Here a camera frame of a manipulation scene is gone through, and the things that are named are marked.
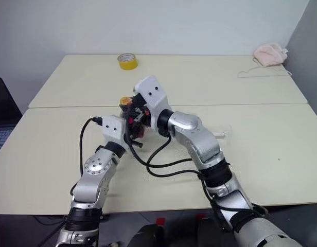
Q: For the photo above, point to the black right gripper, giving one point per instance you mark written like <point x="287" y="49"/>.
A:
<point x="140" y="113"/>

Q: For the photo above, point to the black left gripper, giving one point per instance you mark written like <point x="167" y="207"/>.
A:
<point x="129" y="131"/>

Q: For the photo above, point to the orange bottle cap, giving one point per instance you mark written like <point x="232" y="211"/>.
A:
<point x="125" y="100"/>

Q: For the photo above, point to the clear bottle with dark drink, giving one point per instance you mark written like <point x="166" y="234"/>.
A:
<point x="141" y="133"/>

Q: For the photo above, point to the clear plastic bottle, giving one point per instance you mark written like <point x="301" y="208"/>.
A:
<point x="222" y="133"/>

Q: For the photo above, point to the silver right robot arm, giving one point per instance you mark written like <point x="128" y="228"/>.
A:
<point x="199" y="139"/>

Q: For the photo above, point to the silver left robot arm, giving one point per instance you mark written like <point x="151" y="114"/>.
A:
<point x="90" y="180"/>

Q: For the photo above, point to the yellow tape roll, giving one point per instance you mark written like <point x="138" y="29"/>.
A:
<point x="127" y="63"/>

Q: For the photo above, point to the red floor marker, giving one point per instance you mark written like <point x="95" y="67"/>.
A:
<point x="160" y="221"/>
<point x="200" y="216"/>

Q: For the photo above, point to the dark rounded shape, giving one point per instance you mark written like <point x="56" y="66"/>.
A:
<point x="148" y="236"/>

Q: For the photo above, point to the pink cloth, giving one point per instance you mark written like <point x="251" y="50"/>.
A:
<point x="269" y="55"/>

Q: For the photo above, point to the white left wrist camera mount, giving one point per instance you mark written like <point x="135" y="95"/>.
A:
<point x="112" y="128"/>

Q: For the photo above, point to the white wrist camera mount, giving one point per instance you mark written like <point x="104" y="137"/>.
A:
<point x="112" y="128"/>
<point x="154" y="95"/>

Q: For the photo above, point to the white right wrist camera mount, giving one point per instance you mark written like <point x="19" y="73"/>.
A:
<point x="154" y="95"/>

